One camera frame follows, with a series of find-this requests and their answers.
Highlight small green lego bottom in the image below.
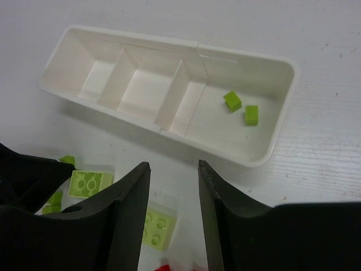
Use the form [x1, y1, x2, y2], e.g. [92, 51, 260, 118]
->
[42, 204, 61, 215]

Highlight red round lego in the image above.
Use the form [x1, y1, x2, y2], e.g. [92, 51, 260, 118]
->
[155, 264, 171, 271]

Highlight small green lego piece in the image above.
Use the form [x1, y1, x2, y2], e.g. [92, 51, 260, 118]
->
[244, 105, 258, 126]

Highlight green 2x2 lego studs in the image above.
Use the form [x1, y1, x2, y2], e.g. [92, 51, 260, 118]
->
[142, 208, 177, 251]

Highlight small green lego left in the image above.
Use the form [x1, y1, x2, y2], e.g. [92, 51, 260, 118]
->
[46, 191, 63, 206]

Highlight white three-compartment tray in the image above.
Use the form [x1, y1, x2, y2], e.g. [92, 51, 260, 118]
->
[38, 25, 300, 168]

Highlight small green lego cube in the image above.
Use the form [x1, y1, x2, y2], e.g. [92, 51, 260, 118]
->
[223, 91, 242, 112]

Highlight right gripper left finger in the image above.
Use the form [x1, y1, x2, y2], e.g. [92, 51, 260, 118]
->
[1, 162, 151, 270]

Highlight small green lego curved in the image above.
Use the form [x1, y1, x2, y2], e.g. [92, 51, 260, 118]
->
[59, 155, 76, 167]

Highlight green 2x3 lego upper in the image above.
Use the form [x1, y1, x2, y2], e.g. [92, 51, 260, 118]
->
[68, 170, 114, 199]

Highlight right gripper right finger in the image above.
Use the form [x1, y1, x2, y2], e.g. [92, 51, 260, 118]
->
[198, 160, 360, 270]

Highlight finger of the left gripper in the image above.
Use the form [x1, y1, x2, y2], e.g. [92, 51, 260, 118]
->
[1, 145, 75, 213]

